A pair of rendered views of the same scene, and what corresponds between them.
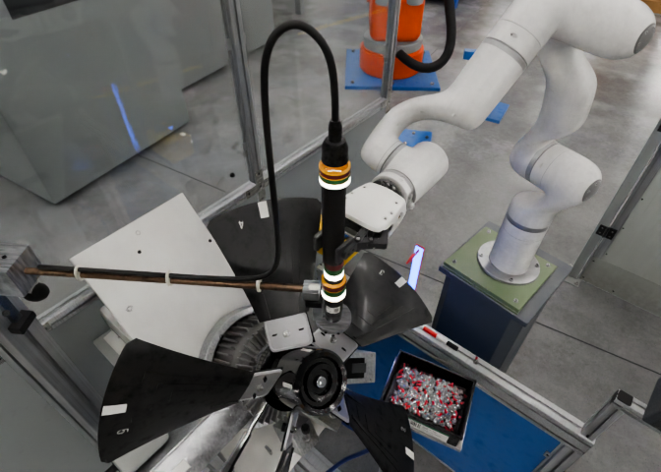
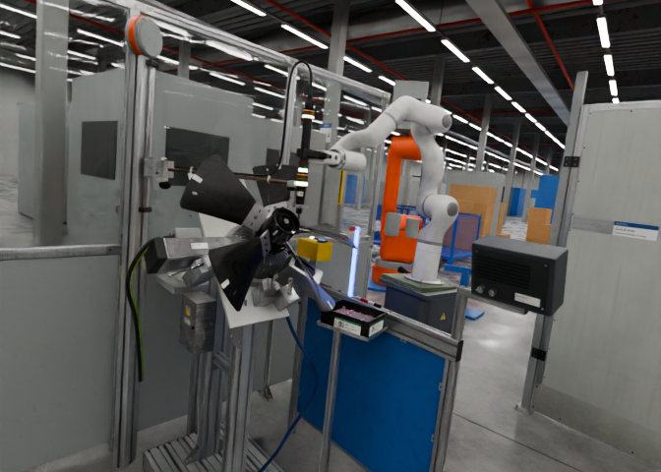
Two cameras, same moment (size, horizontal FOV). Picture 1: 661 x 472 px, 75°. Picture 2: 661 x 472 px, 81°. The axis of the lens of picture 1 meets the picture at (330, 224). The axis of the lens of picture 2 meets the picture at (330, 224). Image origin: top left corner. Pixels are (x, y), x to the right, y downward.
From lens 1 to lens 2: 1.21 m
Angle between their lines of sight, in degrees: 38
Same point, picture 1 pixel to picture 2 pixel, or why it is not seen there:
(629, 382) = not seen: outside the picture
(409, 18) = (407, 246)
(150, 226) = not seen: hidden behind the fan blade
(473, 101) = (373, 129)
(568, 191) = (439, 206)
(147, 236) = not seen: hidden behind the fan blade
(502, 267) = (416, 275)
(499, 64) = (384, 118)
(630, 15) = (437, 110)
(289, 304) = (279, 198)
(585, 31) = (421, 116)
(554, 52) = (420, 138)
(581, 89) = (433, 151)
